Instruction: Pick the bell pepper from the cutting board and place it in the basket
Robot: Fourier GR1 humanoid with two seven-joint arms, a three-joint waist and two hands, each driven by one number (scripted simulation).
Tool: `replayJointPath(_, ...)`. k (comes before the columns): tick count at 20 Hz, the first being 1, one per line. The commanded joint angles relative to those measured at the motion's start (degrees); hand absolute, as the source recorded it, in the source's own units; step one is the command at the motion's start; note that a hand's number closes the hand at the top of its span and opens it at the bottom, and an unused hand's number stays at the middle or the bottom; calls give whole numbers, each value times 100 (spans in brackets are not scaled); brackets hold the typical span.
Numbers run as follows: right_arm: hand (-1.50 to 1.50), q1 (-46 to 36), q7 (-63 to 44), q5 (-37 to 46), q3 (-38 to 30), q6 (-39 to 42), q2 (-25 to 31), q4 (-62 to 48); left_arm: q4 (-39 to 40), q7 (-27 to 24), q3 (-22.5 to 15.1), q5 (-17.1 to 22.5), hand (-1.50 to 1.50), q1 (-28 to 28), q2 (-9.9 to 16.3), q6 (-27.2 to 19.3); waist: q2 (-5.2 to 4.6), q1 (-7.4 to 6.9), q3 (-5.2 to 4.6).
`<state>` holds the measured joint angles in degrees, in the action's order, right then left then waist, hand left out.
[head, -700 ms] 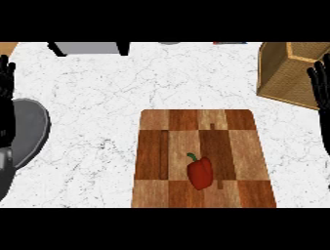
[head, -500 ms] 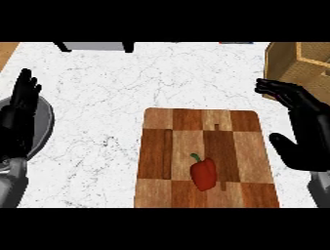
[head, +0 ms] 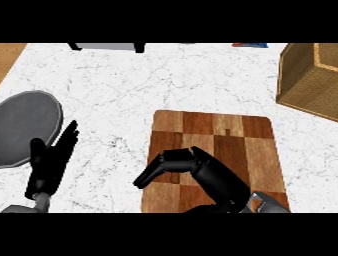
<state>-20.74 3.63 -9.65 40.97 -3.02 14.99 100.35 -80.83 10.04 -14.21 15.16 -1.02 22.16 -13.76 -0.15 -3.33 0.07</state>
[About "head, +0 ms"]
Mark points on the red and blue flat object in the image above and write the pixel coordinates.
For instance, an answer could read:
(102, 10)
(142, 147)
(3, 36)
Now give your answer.
(250, 44)

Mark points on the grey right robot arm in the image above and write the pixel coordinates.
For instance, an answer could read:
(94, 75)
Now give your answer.
(271, 204)

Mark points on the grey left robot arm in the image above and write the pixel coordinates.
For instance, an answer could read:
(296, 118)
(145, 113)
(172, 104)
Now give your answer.
(31, 205)

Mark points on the checkered wooden cutting board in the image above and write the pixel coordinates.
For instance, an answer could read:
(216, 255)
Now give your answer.
(235, 146)

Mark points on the grey round pan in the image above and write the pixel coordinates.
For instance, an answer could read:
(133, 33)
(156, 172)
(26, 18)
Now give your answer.
(18, 128)

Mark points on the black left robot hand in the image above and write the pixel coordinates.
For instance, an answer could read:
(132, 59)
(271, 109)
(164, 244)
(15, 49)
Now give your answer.
(51, 163)

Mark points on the brown wicker basket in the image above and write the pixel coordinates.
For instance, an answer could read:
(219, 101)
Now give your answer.
(319, 80)

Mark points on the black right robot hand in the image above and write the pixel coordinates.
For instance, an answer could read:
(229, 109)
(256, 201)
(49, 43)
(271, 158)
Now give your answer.
(210, 173)

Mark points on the grey appliance with black legs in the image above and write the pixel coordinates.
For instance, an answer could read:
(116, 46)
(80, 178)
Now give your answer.
(108, 47)

